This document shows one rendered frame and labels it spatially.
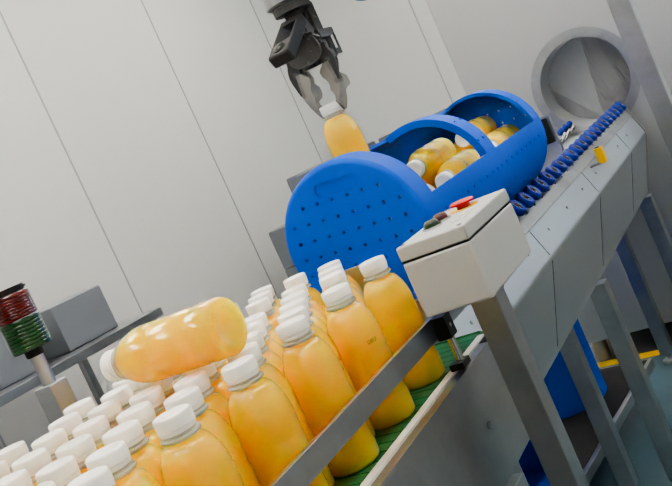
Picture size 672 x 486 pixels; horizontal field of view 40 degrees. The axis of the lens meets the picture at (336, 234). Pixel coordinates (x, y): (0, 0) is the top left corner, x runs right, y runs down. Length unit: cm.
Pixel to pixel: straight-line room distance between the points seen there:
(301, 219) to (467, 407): 54
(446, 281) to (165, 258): 468
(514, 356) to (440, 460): 20
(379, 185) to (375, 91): 602
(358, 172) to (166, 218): 437
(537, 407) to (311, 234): 56
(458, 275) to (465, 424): 21
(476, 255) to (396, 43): 630
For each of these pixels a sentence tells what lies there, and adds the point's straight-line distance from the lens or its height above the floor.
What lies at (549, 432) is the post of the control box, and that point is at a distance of 131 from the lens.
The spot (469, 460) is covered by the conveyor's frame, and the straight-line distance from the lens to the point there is 123.
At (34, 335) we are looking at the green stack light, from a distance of 146.
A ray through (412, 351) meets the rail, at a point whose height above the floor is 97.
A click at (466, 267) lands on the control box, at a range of 115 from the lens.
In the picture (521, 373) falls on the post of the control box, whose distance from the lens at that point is 128.
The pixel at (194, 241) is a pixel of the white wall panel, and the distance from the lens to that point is 598.
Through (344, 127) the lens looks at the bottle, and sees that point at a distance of 166.
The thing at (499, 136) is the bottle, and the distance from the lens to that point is 223.
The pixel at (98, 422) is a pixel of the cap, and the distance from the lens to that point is 104.
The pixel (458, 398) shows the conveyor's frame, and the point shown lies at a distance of 125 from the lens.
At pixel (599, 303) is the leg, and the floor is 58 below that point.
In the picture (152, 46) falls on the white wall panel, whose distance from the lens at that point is 638.
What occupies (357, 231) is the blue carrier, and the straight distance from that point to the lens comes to 159.
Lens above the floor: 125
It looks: 5 degrees down
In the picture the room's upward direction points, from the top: 24 degrees counter-clockwise
